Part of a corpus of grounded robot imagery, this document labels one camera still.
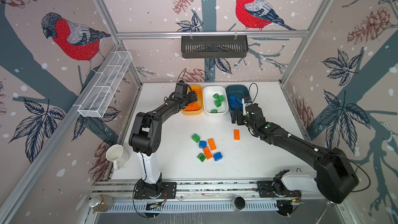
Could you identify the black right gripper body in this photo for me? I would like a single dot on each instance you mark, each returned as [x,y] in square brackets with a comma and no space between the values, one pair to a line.
[242,119]

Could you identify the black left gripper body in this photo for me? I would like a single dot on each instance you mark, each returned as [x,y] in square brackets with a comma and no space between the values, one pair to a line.
[189,98]

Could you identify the blue long lego brick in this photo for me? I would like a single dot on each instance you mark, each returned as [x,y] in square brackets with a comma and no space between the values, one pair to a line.
[238,101]

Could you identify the orange lego brick studs up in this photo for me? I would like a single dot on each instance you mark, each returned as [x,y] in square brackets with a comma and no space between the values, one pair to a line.
[212,144]

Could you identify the blue lego brick low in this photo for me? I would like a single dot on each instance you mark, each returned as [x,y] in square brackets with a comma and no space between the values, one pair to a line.
[217,156]

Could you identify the green lego brick bottom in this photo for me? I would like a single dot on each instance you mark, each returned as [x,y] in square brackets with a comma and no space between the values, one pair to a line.
[201,157]

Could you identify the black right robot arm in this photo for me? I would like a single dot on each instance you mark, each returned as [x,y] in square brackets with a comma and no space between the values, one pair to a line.
[334,177]

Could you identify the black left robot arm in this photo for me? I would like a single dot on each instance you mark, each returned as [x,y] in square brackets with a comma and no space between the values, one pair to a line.
[145,137]

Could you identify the yellow plastic bin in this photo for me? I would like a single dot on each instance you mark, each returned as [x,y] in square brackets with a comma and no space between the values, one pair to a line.
[199,101]

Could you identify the white plastic bin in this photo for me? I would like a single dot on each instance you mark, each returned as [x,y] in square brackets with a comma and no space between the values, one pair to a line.
[212,104]

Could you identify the dark teal plastic bin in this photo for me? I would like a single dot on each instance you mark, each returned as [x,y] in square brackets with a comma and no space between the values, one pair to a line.
[240,92]

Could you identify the orange lego brick upright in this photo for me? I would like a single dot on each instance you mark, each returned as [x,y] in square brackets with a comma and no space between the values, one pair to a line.
[207,153]

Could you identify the white ceramic mug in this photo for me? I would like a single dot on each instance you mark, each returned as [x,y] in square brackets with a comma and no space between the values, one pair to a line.
[117,155]

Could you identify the glass jar with lid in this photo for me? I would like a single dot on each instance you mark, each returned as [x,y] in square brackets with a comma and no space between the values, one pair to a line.
[101,203]

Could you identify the black hanging wire basket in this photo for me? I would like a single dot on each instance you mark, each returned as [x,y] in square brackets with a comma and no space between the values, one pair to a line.
[206,47]

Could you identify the white wire mesh basket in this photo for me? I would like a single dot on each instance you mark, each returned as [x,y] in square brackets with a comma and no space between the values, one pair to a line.
[101,94]

